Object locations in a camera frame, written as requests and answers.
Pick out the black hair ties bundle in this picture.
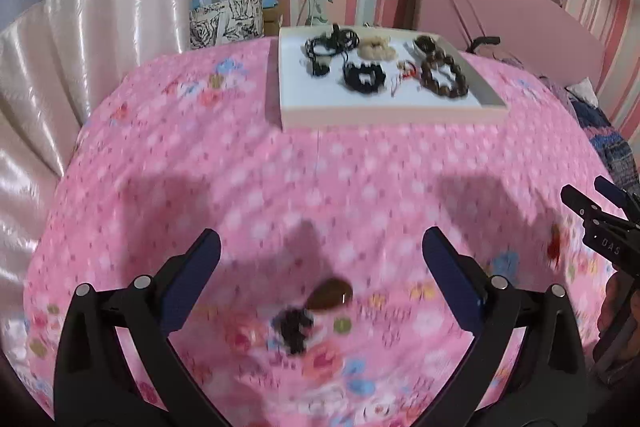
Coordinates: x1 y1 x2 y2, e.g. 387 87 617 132
302 24 361 75

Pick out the white shallow tray box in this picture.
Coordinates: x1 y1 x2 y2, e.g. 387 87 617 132
277 24 510 130

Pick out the white cloth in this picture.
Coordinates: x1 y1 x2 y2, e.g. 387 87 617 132
567 77 601 105

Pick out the white satin curtain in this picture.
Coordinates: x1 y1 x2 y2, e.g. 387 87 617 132
0 0 228 323

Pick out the brown wooden bead bracelet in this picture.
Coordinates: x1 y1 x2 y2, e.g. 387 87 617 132
420 54 470 98

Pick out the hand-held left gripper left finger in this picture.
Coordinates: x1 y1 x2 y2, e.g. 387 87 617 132
52 228 223 427

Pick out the beige scrunchie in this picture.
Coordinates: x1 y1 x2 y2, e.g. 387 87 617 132
357 34 398 60

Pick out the brown cardboard box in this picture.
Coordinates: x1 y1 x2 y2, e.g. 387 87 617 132
262 0 283 38

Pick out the purple dotted cloth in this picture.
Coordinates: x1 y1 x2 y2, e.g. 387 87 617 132
537 74 576 108

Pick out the pink floral blanket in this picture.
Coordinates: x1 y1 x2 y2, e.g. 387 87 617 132
22 37 640 427

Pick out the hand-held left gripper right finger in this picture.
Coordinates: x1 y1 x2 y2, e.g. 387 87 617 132
421 227 588 427

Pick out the black and white patterned bag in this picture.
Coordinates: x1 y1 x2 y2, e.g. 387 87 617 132
189 0 265 50

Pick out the person's right hand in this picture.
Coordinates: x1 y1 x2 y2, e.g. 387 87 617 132
600 274 626 348

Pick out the blue knit cloth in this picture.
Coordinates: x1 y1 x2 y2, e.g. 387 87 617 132
570 97 640 198

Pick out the black bag handle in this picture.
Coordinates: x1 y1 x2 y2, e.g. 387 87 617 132
465 36 502 55

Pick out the black scrunchie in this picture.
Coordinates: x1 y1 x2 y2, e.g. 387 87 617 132
342 61 387 95

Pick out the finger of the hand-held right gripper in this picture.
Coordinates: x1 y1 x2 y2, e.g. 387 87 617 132
560 184 603 220
594 176 640 210

